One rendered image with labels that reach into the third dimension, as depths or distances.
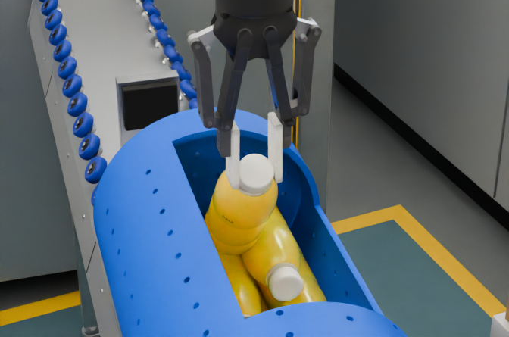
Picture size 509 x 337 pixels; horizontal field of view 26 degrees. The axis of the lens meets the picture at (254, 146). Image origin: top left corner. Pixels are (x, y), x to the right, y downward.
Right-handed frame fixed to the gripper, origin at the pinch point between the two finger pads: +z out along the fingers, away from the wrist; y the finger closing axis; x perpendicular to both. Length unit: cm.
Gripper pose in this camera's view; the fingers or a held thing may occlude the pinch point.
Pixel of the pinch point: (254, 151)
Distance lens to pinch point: 114.6
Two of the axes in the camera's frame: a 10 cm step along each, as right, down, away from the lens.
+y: -9.6, 1.3, -2.3
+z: 0.0, 8.6, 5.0
